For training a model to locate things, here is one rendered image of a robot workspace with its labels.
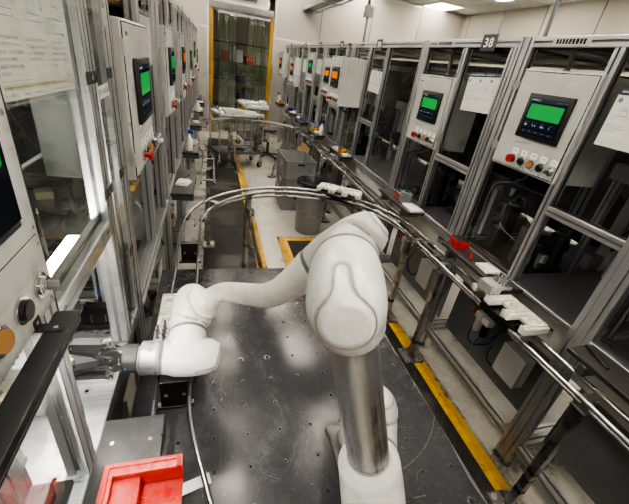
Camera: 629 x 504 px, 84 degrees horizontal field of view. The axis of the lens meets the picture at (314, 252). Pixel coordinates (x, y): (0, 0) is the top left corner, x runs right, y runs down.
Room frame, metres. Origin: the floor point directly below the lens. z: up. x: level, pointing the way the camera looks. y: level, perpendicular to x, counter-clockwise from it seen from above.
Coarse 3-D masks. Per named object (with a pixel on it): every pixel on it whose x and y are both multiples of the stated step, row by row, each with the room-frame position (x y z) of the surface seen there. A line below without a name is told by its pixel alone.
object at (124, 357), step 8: (128, 344) 0.66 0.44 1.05; (136, 344) 0.66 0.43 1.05; (104, 352) 0.62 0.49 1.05; (112, 352) 0.62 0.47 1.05; (120, 352) 0.63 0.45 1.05; (128, 352) 0.63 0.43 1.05; (136, 352) 0.64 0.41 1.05; (120, 360) 0.61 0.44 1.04; (128, 360) 0.62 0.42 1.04; (120, 368) 0.61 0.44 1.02; (128, 368) 0.61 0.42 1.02
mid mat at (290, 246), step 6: (282, 240) 3.43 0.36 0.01; (288, 240) 3.45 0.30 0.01; (294, 240) 3.47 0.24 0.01; (300, 240) 3.49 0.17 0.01; (306, 240) 3.52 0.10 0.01; (282, 246) 3.30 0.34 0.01; (288, 246) 3.31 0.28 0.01; (294, 246) 3.33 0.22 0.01; (300, 246) 3.35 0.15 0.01; (282, 252) 3.17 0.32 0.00; (288, 252) 3.18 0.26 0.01; (294, 252) 3.20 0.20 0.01; (288, 258) 3.06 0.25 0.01; (288, 264) 2.95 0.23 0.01
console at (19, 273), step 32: (0, 96) 0.44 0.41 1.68; (0, 128) 0.42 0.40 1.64; (32, 224) 0.43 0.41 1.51; (0, 256) 0.34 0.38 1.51; (32, 256) 0.41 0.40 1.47; (0, 288) 0.33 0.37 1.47; (32, 288) 0.39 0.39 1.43; (0, 320) 0.31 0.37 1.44; (32, 320) 0.37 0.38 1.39; (0, 352) 0.28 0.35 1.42; (0, 384) 0.27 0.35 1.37
